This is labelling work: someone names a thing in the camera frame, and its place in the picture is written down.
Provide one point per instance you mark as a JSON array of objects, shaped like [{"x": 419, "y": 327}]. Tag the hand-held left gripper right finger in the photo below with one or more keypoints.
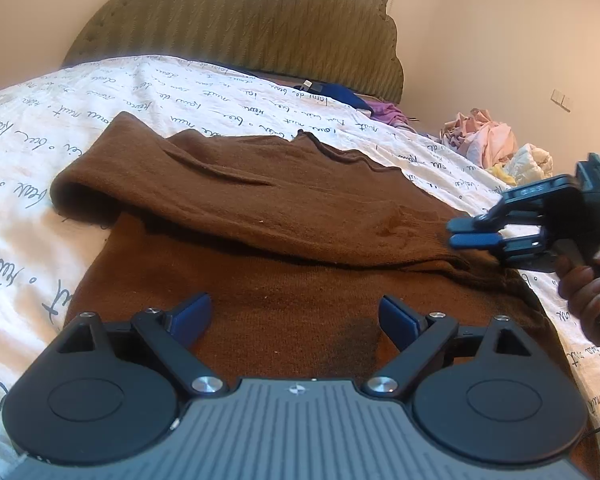
[{"x": 396, "y": 318}]

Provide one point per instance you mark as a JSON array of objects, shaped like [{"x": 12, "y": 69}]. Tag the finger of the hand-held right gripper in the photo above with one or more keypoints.
[
  {"x": 472, "y": 223},
  {"x": 472, "y": 241}
]

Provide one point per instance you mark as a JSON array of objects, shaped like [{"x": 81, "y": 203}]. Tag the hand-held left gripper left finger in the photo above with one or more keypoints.
[{"x": 196, "y": 314}]

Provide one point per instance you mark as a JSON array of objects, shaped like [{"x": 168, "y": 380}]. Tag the brown knit sweater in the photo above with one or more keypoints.
[{"x": 260, "y": 240}]

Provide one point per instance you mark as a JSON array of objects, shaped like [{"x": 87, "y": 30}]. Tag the pile of pink clothes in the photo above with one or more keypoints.
[{"x": 480, "y": 132}]

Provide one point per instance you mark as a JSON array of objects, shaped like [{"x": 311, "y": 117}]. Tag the person's right hand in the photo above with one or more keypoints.
[{"x": 582, "y": 292}]

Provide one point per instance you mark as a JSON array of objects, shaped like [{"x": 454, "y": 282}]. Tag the yellow and white cloth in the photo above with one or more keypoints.
[{"x": 527, "y": 160}]

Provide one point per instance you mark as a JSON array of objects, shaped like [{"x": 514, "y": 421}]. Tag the purple cloth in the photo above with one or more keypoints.
[{"x": 391, "y": 112}]

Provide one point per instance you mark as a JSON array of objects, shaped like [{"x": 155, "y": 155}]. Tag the blue cloth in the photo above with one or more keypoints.
[{"x": 337, "y": 92}]

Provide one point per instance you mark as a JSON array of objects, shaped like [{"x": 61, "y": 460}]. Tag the white script-printed bedsheet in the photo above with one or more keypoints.
[{"x": 40, "y": 150}]

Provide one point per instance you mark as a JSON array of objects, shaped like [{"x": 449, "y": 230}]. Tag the green upholstered headboard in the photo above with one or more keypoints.
[{"x": 260, "y": 20}]

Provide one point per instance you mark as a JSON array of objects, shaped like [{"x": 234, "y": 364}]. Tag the white wall switch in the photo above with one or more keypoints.
[
  {"x": 557, "y": 95},
  {"x": 568, "y": 102}
]

